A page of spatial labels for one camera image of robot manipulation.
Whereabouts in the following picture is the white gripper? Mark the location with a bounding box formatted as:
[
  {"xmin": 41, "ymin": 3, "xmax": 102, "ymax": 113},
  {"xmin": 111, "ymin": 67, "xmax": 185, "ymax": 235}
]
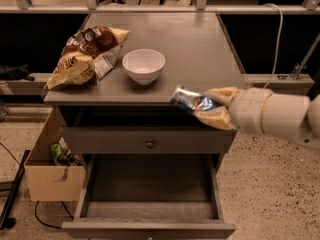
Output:
[{"xmin": 193, "ymin": 87, "xmax": 273, "ymax": 135}]

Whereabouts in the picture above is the silver blue redbull can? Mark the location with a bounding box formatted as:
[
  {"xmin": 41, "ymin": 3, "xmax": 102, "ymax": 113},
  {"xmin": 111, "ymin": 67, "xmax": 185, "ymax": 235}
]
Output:
[{"xmin": 170, "ymin": 86, "xmax": 220, "ymax": 112}]

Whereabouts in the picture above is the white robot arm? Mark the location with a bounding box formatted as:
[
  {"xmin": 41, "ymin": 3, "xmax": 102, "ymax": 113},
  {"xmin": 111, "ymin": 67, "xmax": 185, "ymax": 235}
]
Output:
[{"xmin": 193, "ymin": 87, "xmax": 320, "ymax": 151}]

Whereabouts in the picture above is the grey wooden drawer cabinet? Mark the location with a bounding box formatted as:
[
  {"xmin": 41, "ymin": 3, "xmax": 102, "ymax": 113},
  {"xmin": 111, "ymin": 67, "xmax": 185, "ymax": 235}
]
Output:
[{"xmin": 43, "ymin": 11, "xmax": 253, "ymax": 240}]

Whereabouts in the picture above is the open grey middle drawer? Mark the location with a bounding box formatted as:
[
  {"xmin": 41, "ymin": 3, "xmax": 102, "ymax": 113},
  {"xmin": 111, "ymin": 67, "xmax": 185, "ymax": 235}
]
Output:
[{"xmin": 62, "ymin": 155, "xmax": 236, "ymax": 240}]

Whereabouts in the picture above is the grey upper drawer with knob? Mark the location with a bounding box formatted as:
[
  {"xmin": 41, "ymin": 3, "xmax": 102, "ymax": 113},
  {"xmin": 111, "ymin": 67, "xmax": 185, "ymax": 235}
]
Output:
[{"xmin": 61, "ymin": 127, "xmax": 236, "ymax": 154}]

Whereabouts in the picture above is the white bowl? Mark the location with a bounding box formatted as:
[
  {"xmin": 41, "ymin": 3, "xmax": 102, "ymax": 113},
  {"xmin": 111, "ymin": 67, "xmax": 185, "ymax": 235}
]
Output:
[{"xmin": 122, "ymin": 49, "xmax": 166, "ymax": 85}]

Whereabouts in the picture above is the yellow brown chip bag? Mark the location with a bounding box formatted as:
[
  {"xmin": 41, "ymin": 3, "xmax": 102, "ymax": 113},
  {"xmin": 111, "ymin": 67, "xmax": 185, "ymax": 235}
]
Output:
[{"xmin": 46, "ymin": 26, "xmax": 130, "ymax": 90}]

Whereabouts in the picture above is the green snack packet in box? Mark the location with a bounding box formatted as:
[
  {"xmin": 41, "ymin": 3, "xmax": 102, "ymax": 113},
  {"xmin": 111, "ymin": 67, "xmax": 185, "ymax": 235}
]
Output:
[{"xmin": 49, "ymin": 142, "xmax": 64, "ymax": 161}]

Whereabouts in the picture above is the cardboard box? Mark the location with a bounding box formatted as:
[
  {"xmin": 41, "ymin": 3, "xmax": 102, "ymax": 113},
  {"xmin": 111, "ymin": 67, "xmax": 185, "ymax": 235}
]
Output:
[{"xmin": 24, "ymin": 110, "xmax": 86, "ymax": 201}]

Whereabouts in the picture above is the black object on ledge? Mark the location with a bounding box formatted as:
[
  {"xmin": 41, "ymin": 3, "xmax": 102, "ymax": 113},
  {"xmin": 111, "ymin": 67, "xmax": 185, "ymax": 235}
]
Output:
[{"xmin": 0, "ymin": 64, "xmax": 35, "ymax": 81}]

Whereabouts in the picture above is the black flat bar on floor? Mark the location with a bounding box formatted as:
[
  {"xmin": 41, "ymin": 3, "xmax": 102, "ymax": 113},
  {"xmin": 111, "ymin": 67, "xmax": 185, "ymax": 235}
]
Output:
[{"xmin": 0, "ymin": 150, "xmax": 30, "ymax": 231}]

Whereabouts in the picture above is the white cable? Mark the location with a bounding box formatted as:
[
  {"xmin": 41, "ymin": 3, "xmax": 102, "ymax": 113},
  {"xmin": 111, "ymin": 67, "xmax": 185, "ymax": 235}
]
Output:
[{"xmin": 249, "ymin": 2, "xmax": 284, "ymax": 89}]

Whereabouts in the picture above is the black floor cable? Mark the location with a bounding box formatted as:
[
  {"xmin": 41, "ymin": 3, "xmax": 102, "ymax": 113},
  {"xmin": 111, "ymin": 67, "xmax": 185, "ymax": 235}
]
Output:
[{"xmin": 34, "ymin": 201, "xmax": 74, "ymax": 229}]

